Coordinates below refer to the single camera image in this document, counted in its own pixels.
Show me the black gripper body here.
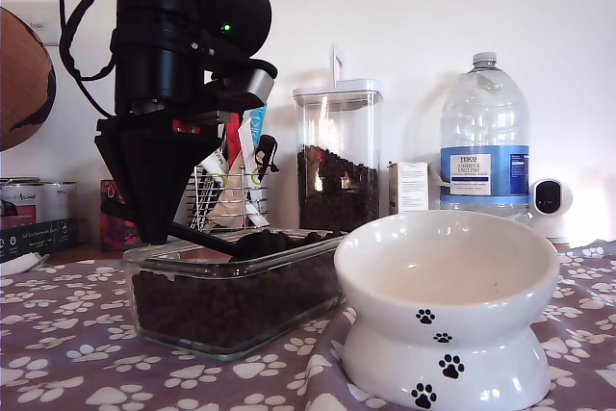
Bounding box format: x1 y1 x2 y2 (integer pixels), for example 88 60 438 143
94 64 233 137

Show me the black plastic measuring scoop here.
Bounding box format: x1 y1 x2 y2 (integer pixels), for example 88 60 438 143
99 200 290 262

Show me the rectangular glass food container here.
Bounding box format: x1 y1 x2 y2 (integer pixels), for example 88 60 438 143
119 228 348 363

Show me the brown cat kibble heap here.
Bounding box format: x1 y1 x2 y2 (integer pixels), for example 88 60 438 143
130 227 344 350

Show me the white paw print bowl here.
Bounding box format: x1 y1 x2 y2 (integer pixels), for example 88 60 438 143
333 210 563 411

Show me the white sachet green print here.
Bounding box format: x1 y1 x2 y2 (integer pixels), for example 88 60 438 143
201 148 227 175

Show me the beige pouch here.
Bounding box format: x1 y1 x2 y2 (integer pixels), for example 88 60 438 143
210 172 252 231

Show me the red sachet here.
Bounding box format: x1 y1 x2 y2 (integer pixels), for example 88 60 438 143
224 112 244 174

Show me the white labelled tin can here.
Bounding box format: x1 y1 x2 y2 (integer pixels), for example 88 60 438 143
41 181 79 220
0 178 45 230

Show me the floral tissue box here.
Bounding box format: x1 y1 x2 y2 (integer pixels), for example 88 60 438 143
99 178 141 252

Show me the plain white sachet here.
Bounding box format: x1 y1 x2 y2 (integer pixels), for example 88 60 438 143
239 120 262 176

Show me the black clip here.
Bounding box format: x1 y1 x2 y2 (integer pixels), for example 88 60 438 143
253 134 281 177

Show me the blue sachet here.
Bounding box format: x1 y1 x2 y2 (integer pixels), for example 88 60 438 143
249 103 270 143

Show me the dark printed cardboard box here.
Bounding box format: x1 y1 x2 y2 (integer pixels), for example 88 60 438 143
0 217 81 264

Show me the brown globe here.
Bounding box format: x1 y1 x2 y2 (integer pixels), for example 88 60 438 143
0 6 58 152

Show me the tall clear kibble jar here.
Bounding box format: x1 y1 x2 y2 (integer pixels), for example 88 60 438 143
293 43 385 234

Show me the grey paw print cloth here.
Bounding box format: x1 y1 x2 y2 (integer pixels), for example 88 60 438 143
0 239 616 411

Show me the small white carton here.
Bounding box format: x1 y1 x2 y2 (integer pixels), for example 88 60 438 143
388 161 431 217

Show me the large clear water bottle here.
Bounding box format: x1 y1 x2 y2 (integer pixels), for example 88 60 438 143
440 50 532 225

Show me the chrome wire basket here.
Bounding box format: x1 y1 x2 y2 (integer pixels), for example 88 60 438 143
180 160 271 239

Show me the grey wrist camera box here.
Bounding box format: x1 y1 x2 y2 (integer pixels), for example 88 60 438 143
204 58 279 112

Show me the thin black cable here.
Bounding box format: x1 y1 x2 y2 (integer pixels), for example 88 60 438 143
58 0 117 118

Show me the white wall switch plate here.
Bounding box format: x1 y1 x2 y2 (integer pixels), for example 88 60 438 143
28 0 63 47

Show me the small white round camera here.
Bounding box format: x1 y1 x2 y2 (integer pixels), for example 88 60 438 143
527 177 576 244

